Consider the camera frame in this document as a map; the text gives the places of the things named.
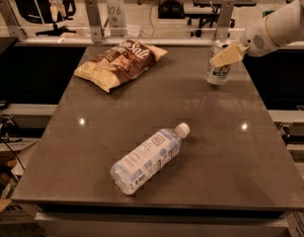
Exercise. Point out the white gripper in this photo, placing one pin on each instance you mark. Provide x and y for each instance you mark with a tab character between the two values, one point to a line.
256	43

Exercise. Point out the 7up soda can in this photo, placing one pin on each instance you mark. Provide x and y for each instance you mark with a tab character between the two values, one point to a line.
218	75

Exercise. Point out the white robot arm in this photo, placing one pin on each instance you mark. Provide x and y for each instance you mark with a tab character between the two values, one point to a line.
278	29

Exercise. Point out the clear plastic water bottle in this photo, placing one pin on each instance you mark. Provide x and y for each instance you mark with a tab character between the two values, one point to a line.
138	166

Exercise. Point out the green plastic bin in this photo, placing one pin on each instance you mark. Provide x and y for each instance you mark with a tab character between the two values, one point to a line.
267	12

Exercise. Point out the black desk in background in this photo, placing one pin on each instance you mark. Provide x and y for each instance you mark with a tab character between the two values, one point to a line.
209	12

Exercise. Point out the brown chip bag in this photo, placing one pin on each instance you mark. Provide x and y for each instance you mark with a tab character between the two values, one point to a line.
120	64

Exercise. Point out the white numbered pillar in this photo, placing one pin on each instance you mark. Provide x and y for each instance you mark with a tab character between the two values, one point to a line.
117	20

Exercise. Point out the right metal bracket post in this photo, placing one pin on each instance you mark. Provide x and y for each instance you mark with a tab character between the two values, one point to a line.
224	19

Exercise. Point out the metal bracket post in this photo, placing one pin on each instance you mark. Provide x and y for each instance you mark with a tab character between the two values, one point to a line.
94	19
14	28
224	19

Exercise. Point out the middle metal bracket post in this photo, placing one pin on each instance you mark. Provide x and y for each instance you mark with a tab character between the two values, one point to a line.
94	19

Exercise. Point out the left metal bracket post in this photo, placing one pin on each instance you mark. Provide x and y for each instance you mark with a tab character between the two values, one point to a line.
14	28

